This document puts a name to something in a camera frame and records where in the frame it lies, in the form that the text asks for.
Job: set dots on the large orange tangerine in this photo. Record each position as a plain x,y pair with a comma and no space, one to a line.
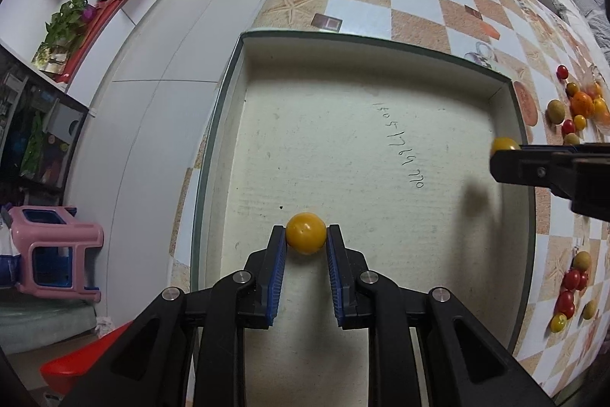
582,105

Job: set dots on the green potted plant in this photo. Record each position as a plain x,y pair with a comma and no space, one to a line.
64,34

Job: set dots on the olive green round fruit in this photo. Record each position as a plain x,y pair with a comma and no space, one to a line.
582,261

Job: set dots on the yellow cherry tomato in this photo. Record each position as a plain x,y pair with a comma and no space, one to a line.
306,233

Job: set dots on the shallow cardboard box tray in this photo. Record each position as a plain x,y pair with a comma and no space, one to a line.
390,143

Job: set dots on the checkered patterned tablecloth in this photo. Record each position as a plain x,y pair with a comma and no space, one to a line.
561,331

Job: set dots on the dark glass cabinet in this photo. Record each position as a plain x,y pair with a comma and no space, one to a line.
40,127

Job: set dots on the green-brown round fruit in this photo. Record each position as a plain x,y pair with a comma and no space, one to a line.
555,112

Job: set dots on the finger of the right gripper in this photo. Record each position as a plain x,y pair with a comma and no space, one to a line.
550,167

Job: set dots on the red cherry tomato cluster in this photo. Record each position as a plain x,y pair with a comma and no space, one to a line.
571,280

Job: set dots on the red cherry tomato far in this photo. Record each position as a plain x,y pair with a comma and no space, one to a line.
562,72

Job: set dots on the pink plastic stool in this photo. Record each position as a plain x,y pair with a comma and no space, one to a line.
53,247

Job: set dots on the red plastic stool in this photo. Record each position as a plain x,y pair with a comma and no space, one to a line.
62,374

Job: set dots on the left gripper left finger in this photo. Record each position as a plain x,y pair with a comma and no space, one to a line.
197,333

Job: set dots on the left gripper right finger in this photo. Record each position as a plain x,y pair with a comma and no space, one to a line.
400,325

